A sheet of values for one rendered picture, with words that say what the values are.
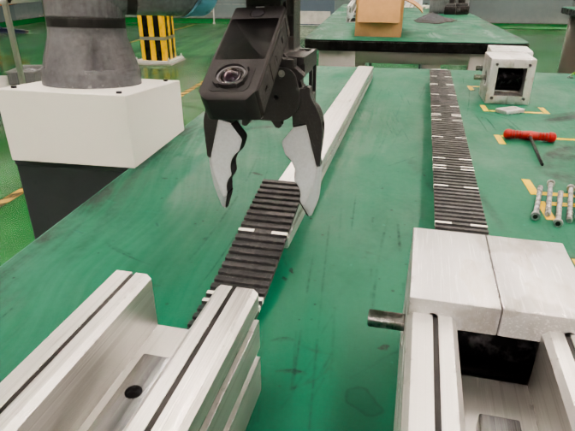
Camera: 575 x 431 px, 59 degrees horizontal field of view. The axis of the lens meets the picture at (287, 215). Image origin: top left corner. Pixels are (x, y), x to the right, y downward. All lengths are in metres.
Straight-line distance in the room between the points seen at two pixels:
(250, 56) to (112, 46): 0.47
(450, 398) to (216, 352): 0.12
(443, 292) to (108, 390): 0.20
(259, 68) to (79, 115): 0.45
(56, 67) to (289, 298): 0.54
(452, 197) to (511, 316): 0.30
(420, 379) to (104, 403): 0.17
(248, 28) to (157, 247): 0.25
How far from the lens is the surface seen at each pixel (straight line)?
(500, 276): 0.34
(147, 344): 0.35
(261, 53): 0.40
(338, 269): 0.50
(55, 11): 0.86
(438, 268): 0.33
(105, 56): 0.84
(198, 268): 0.51
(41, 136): 0.84
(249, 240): 0.50
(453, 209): 0.56
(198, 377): 0.26
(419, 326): 0.30
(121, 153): 0.78
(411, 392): 0.26
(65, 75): 0.84
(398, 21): 2.33
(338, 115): 0.92
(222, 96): 0.37
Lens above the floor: 1.04
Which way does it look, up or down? 26 degrees down
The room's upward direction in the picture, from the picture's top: straight up
